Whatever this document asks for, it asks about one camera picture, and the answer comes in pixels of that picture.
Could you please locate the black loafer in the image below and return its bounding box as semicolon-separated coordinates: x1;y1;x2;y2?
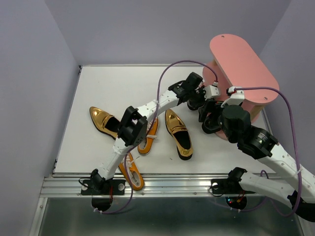
187;94;205;111
201;121;221;134

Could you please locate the black loafer back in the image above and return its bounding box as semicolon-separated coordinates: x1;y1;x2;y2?
201;121;221;134

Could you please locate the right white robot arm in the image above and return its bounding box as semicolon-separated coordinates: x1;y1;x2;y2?
198;99;315;222

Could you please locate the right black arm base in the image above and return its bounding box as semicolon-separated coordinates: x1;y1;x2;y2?
208;167;254;196

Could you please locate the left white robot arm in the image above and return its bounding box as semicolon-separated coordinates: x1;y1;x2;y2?
91;72;211;194

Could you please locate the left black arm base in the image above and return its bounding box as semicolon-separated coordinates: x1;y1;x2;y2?
78;169;126;196

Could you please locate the pink shoe shelf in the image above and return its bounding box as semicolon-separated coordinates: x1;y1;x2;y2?
202;33;280;141

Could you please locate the gold loafer right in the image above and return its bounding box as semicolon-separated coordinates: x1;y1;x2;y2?
165;109;193;161

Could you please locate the gold loafer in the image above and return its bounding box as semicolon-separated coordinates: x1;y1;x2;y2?
89;107;120;140
165;109;193;161

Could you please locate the orange sneaker centre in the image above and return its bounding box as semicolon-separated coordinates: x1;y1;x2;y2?
137;118;159;155

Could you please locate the orange sneaker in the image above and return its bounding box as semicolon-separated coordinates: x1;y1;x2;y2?
137;118;159;155
119;153;145;191

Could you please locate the gold loafer left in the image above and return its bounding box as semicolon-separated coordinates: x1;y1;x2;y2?
89;107;120;140

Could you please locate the orange sneaker front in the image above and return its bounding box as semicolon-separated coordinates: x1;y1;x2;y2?
119;153;145;191

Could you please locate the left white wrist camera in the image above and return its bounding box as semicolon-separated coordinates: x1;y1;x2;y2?
204;85;221;99

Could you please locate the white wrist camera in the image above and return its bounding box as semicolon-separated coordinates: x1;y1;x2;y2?
221;86;245;108
204;85;221;99

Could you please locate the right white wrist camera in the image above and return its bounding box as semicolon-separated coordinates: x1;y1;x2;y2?
221;86;245;108

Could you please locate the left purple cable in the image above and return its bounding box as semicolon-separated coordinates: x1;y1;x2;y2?
92;60;220;214

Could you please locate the purple cable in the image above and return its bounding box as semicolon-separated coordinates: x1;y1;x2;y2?
233;86;306;217
92;60;220;214

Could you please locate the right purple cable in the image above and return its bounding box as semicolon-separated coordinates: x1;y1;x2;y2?
233;86;306;217

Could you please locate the aluminium mounting rail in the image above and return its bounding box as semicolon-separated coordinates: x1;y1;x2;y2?
39;174;227;198

